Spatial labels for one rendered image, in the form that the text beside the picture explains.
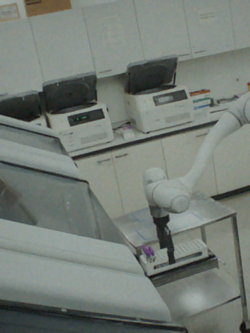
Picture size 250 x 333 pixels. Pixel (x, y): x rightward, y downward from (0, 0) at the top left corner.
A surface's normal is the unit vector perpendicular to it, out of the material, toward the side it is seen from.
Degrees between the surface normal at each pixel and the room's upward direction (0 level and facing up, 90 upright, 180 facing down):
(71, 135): 90
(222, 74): 90
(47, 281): 29
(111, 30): 90
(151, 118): 90
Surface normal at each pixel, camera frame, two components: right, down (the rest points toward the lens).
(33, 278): 0.29, -0.94
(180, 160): 0.25, 0.23
